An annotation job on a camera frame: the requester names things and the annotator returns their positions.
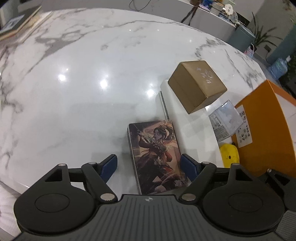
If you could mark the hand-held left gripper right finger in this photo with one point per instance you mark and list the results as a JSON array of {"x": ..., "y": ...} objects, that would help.
[{"x": 187, "y": 166}]

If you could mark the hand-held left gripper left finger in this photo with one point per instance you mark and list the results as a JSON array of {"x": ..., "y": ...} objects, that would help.
[{"x": 110, "y": 165}]

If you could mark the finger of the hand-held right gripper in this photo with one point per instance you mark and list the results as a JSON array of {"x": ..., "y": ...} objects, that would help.
[{"x": 284, "y": 187}]

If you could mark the illustrated card box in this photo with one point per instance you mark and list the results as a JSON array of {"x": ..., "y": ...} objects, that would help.
[{"x": 157, "y": 157}]

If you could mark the transparent plastic box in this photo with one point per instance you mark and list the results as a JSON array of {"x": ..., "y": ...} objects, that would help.
[{"x": 224, "y": 120}]

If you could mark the orange cardboard box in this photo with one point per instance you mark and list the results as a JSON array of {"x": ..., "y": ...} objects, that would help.
[{"x": 266, "y": 129}]

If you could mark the gold cube box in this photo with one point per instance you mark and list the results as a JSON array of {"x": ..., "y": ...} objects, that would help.
[{"x": 196, "y": 88}]

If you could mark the white flat box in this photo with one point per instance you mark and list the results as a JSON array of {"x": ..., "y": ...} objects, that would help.
[{"x": 194, "y": 129}]

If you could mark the yellow plastic item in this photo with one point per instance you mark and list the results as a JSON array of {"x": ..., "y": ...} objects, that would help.
[{"x": 229, "y": 155}]

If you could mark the blue water jug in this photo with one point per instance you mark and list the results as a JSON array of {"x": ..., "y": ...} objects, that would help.
[{"x": 278, "y": 68}]

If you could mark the woven bag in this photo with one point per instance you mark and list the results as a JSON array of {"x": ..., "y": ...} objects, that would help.
[{"x": 249, "y": 52}]

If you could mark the grey trash bin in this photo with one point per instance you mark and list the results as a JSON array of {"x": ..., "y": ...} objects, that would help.
[{"x": 241, "y": 38}]

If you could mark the marble television console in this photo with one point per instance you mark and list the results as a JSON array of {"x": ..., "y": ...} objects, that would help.
[{"x": 208, "y": 23}]

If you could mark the long-leaf potted plant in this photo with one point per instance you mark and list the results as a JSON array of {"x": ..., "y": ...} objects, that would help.
[{"x": 260, "y": 37}]

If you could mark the white round fan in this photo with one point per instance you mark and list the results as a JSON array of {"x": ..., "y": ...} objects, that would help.
[{"x": 229, "y": 8}]

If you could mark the black book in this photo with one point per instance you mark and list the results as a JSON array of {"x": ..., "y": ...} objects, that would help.
[{"x": 16, "y": 20}]

